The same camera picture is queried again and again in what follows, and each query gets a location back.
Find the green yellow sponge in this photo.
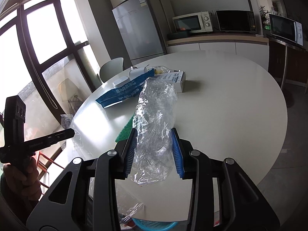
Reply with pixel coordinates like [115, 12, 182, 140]
[115, 116, 134, 143]

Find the clear plastic bag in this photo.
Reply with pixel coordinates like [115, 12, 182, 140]
[131, 77, 177, 186]

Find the blue plastic snack wrapper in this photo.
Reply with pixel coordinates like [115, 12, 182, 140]
[95, 68, 155, 108]

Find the blue plastic trash basket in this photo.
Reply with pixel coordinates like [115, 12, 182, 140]
[132, 218, 178, 231]

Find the kitchen counter cabinet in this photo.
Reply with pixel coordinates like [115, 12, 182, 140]
[166, 34, 269, 70]

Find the left hand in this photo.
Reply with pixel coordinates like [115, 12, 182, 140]
[3, 157, 42, 201]

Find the white square container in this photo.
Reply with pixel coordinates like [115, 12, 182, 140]
[113, 76, 130, 88]

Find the white round table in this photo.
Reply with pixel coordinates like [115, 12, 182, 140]
[74, 51, 288, 222]

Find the white blue cardboard box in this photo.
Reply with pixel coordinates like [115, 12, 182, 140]
[154, 71, 186, 93]

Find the pale green chair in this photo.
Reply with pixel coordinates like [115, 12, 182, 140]
[99, 57, 124, 83]

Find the yellow snack wrapper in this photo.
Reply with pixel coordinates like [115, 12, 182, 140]
[153, 66, 172, 75]

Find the white microwave oven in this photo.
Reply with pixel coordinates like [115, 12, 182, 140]
[172, 12, 213, 33]

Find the black microwave oven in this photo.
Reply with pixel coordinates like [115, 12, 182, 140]
[216, 10, 257, 33]

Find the silver refrigerator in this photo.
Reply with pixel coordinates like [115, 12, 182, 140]
[110, 0, 166, 66]

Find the white black microwave right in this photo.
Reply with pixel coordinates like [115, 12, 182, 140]
[269, 14, 303, 46]

